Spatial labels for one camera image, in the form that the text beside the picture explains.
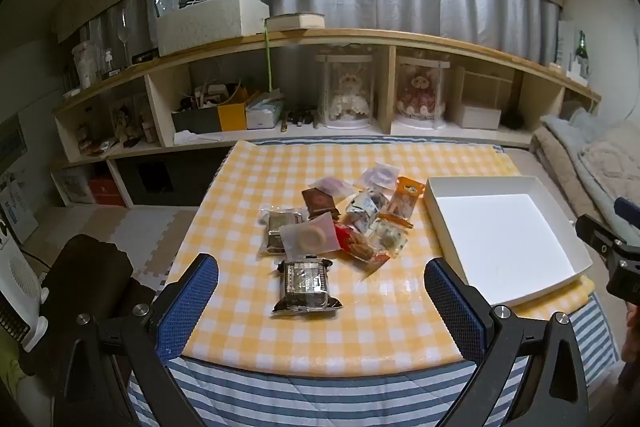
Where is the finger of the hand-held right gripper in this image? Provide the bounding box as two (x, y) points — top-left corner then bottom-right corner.
(575, 214), (640, 258)
(614, 197), (640, 223)

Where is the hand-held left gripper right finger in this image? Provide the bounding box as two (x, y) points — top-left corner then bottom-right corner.
(424, 257), (588, 427)

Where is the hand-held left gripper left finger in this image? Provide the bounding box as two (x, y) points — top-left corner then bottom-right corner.
(62, 253), (221, 427)

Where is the white cardboard tray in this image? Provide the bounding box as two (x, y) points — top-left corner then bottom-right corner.
(424, 175), (594, 308)

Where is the clear green-printed snack packet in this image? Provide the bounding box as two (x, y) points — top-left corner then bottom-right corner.
(367, 218), (410, 258)

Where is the silver foil snack packet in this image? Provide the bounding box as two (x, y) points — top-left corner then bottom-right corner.
(258, 206), (307, 258)

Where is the orange snack packet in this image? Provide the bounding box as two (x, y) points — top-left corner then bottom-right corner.
(385, 176), (427, 230)

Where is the clear wrapper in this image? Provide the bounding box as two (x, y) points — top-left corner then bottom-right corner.
(271, 257), (346, 319)

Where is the red snack packet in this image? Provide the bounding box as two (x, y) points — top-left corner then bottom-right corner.
(332, 221), (392, 264)

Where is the white black-printed snack packet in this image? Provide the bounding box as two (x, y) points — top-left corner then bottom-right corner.
(344, 191), (383, 234)

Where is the frosted packet with pale donut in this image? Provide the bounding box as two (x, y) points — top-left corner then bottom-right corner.
(278, 213), (337, 259)

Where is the frosted packet with purple donut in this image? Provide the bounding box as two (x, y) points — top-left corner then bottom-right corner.
(356, 163), (402, 190)

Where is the brown snack packet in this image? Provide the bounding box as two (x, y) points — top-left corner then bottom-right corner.
(301, 187), (339, 219)

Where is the frosted packet with pink donut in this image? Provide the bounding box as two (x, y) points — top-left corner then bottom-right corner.
(307, 176), (354, 198)

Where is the person's right hand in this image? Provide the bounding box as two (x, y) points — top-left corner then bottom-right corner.
(621, 304), (640, 364)

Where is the beige quilted pillow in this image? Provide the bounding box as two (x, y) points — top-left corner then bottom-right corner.
(577, 121), (640, 208)

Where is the beige fleece blanket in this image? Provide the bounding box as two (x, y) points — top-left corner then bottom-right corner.
(530, 127), (611, 228)

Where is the dark brown cushion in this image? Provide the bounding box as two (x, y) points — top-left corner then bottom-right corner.
(39, 234), (158, 408)

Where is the yellow checked tablecloth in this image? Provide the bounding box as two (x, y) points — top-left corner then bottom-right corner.
(165, 139), (596, 365)

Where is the red box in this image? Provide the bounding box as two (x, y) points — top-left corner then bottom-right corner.
(89, 177), (126, 208)

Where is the black fuzzy object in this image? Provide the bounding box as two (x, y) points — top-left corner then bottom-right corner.
(500, 107), (525, 130)

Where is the green glass bottle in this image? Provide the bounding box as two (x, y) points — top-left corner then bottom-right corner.
(574, 31), (592, 75)

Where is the small white box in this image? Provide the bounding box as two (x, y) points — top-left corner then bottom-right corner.
(459, 101), (502, 130)

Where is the white fan heater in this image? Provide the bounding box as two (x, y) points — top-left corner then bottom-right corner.
(0, 227), (51, 354)

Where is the dark green box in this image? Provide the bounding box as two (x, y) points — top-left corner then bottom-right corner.
(171, 107), (221, 135)

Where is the wooden box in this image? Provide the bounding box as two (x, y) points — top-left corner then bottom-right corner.
(452, 66), (516, 110)

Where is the yellow box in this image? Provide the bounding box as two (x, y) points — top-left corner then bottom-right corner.
(217, 101), (249, 132)

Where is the white printed carton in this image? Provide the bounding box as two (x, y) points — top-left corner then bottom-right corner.
(0, 179), (41, 248)

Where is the tissue box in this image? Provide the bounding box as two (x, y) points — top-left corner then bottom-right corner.
(245, 92), (286, 130)

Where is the red-dress doll in clear case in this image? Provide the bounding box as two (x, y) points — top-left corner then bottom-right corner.
(391, 56), (451, 130)

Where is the white-dress doll in clear case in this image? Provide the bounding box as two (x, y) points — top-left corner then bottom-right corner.
(314, 52), (377, 130)

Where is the green ribbon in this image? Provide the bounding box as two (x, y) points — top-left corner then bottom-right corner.
(264, 24), (275, 95)

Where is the clear glass jar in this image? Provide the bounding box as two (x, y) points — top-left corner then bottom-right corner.
(72, 42), (108, 88)

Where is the wine glass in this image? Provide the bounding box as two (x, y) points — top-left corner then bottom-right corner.
(116, 8), (133, 68)

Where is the large white lidded box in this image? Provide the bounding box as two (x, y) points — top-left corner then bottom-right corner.
(156, 0), (271, 58)

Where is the wooden shelf unit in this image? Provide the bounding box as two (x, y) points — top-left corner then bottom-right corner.
(50, 28), (603, 208)

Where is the thick book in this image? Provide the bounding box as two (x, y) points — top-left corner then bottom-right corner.
(265, 12), (326, 31)

